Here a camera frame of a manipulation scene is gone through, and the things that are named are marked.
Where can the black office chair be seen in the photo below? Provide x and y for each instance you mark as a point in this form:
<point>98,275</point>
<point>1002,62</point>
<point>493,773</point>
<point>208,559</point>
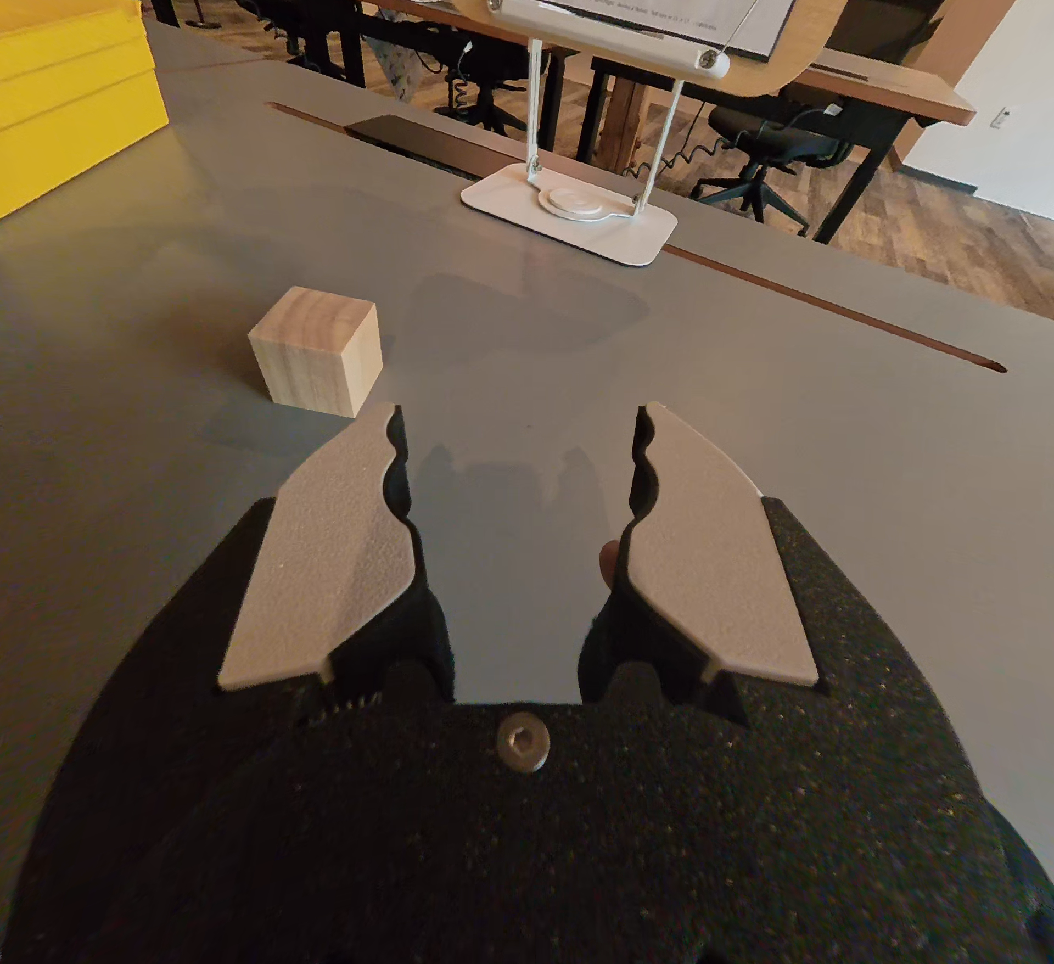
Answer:
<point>783,141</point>

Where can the yellow plastic bin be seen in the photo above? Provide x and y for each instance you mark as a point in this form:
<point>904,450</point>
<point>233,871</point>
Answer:
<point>74,91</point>

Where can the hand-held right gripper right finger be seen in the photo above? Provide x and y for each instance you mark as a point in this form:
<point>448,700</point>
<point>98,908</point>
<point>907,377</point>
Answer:
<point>717,569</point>

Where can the long wooden office table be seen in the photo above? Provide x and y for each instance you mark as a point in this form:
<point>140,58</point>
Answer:
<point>898,88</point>

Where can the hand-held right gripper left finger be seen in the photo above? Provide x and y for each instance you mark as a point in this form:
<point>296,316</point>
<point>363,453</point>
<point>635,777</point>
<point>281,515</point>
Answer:
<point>321,561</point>

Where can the white document stand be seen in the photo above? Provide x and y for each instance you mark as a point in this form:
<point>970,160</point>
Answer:
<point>568,215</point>

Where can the large wooden cube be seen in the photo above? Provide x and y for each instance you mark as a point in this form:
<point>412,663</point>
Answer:
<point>313,352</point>

